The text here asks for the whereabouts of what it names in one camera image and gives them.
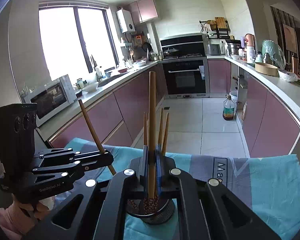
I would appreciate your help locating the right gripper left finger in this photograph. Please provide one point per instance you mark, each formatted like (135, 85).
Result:
(140, 185)

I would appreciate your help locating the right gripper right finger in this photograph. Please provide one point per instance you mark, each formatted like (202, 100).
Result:
(163, 166)

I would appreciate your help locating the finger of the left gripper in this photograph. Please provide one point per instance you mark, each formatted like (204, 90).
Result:
(94, 160)

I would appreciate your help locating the kitchen window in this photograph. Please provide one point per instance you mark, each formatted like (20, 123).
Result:
(77, 40)

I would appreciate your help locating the left hand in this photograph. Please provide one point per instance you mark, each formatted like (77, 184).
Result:
(22, 218)

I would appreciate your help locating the black mesh utensil cup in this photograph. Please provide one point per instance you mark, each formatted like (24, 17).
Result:
(154, 211)

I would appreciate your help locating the bamboo chopstick on table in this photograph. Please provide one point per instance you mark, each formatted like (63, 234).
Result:
(160, 127)
(164, 144)

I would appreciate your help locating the pink lower cabinets left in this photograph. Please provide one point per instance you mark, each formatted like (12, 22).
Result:
(117, 116)

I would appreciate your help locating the pink cabinets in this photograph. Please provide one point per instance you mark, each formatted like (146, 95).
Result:
(117, 116)
(269, 127)

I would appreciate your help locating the white bowl on counter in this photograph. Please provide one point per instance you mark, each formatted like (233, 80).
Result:
(90, 88)

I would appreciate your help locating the white microwave oven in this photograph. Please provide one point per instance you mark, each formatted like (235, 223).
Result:
(51, 98)

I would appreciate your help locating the oil bottle on floor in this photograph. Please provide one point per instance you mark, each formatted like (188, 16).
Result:
(228, 108)

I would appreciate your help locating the black built-in oven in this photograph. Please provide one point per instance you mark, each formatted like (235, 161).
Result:
(187, 77)

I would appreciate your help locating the teal grey tablecloth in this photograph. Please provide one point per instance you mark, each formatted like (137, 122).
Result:
(269, 186)

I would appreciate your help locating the pink lower cabinets right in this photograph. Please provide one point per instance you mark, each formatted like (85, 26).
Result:
(269, 127)

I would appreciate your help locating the white water heater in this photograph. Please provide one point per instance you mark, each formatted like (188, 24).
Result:
(125, 21)

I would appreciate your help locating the steel pot on counter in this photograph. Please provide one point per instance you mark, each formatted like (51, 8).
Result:
(233, 48)

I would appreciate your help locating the pink upper cabinet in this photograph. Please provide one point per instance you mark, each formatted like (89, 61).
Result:
(142, 11)

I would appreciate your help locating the round bamboo tray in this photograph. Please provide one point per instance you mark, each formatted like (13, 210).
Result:
(266, 69)

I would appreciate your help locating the pink thermos jug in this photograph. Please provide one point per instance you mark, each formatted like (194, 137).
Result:
(250, 42)

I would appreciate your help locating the green mesh food cover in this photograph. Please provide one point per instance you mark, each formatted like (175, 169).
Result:
(275, 53)

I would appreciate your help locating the black camera box left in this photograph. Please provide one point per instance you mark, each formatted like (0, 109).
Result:
(17, 125)

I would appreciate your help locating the black wall rack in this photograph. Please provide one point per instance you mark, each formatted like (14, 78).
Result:
(216, 29)

